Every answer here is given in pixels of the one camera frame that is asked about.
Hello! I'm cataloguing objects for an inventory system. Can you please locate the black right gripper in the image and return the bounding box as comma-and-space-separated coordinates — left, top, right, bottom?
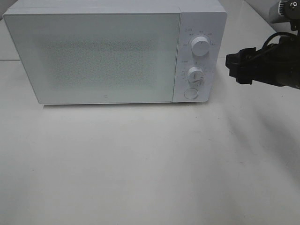
225, 35, 300, 86

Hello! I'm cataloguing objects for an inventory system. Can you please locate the white timer knob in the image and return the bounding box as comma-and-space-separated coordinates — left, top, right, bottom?
187, 67, 205, 83

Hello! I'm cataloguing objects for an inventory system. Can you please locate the round white door-release button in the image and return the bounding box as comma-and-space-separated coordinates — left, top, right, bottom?
184, 88, 199, 102

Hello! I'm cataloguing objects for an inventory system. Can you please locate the white microwave door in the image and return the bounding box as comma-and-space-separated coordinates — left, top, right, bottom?
4, 14, 180, 105

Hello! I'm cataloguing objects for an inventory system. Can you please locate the upper white power knob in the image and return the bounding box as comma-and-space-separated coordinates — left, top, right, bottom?
190, 35, 210, 56

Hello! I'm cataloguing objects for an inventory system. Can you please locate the white microwave oven body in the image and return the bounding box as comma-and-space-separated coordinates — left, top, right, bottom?
3, 0, 227, 104

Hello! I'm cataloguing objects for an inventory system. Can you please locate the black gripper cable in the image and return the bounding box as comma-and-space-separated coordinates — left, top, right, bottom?
260, 32, 293, 54

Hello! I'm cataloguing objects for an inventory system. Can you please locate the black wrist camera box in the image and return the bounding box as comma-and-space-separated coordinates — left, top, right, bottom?
269, 0, 300, 31

